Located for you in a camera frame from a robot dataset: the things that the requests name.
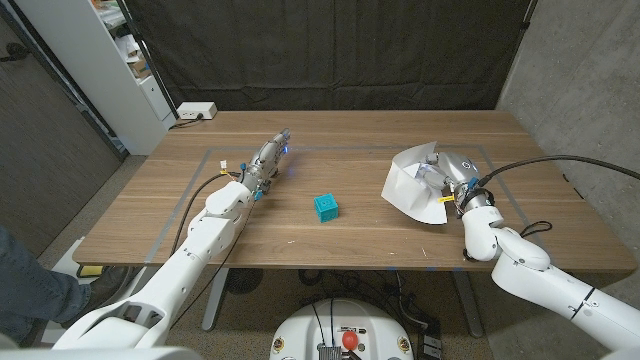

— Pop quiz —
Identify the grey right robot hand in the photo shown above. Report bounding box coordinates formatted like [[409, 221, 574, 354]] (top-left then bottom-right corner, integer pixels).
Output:
[[414, 150, 496, 217]]

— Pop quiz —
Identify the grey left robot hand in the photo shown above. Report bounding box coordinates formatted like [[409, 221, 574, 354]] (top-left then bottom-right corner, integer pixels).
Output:
[[239, 127, 293, 201]]

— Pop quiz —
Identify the white paper sheet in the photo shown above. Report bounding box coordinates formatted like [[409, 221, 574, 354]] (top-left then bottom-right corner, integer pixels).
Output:
[[380, 141, 450, 226]]

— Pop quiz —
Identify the teal cube block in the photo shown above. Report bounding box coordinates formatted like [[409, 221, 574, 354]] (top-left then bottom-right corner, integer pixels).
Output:
[[313, 192, 340, 224]]

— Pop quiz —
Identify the white power outlet box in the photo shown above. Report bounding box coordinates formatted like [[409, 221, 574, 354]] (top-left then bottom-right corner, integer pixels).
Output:
[[176, 101, 219, 121]]

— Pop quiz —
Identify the black ribbed round object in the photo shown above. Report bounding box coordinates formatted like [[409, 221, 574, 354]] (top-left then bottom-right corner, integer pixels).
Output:
[[224, 268, 264, 296]]

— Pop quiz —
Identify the black fabric backdrop curtain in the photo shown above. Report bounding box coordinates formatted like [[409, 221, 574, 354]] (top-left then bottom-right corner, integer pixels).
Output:
[[122, 0, 539, 112]]

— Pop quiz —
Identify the grey metal table leg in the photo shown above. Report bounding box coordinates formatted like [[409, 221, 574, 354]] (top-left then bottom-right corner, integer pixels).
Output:
[[452, 271, 485, 339], [201, 268, 230, 332]]

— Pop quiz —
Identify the small cardboard box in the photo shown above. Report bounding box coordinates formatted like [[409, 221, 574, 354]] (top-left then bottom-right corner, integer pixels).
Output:
[[127, 57, 153, 80]]

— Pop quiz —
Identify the black backdrop stand pole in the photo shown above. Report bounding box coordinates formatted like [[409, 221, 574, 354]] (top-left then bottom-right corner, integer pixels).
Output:
[[519, 0, 539, 31], [117, 0, 180, 121]]

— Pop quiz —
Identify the white robot torso base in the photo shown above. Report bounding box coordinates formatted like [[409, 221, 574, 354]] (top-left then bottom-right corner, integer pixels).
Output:
[[269, 298, 415, 360]]

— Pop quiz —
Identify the black floor power strip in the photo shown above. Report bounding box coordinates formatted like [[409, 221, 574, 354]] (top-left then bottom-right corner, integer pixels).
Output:
[[417, 319, 444, 360]]

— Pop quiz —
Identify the white shelf cabinet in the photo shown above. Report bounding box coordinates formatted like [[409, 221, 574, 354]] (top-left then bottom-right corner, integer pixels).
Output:
[[14, 0, 177, 156]]

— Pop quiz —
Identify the dark person shoe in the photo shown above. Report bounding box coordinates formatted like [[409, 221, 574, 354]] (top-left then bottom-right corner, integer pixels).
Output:
[[60, 265, 144, 331]]

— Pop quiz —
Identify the person leg in jeans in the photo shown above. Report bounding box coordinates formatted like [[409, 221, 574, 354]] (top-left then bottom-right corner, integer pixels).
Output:
[[0, 222, 94, 349]]

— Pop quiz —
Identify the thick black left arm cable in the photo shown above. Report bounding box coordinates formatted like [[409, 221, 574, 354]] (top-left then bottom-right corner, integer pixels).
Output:
[[169, 171, 244, 257]]

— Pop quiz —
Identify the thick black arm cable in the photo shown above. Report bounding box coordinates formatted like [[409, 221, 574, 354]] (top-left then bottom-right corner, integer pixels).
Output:
[[169, 171, 244, 257], [477, 153, 640, 187]]

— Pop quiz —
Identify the black power cord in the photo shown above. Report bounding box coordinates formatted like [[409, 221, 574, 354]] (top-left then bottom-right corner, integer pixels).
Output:
[[168, 112, 205, 131]]

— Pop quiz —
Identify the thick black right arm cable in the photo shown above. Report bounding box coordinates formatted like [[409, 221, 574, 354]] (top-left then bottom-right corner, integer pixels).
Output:
[[477, 153, 640, 187]]

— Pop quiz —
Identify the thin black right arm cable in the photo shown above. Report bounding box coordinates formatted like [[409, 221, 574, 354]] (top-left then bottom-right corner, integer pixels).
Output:
[[518, 219, 554, 239]]

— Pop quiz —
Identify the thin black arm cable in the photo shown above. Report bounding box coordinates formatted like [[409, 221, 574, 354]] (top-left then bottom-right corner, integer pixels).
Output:
[[168, 201, 257, 330], [518, 219, 554, 239]]

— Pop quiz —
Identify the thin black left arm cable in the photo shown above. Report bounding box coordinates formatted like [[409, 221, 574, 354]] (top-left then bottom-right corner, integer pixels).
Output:
[[168, 201, 257, 330]]

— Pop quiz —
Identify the black floor cable tangle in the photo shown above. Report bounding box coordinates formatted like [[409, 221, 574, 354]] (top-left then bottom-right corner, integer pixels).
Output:
[[298, 269, 426, 331]]

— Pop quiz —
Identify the black door handle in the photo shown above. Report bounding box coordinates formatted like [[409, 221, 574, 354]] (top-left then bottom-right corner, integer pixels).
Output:
[[0, 41, 32, 64]]

